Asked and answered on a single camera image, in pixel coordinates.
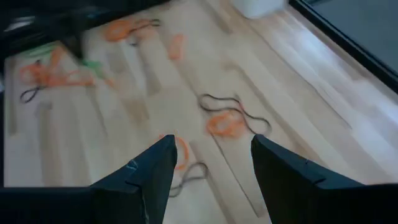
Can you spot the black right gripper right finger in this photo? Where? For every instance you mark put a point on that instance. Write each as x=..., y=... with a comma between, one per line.
x=295, y=193

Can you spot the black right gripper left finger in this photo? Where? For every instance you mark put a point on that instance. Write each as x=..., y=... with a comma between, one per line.
x=146, y=186

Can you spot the green rubber band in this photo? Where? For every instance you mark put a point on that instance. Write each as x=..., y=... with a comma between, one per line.
x=40, y=51
x=93, y=64

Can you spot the black rubber band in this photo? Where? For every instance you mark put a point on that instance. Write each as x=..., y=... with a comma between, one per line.
x=155, y=21
x=206, y=171
x=217, y=109
x=36, y=89

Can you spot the white plastic basket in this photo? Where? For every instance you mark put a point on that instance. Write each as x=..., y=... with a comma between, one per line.
x=258, y=7

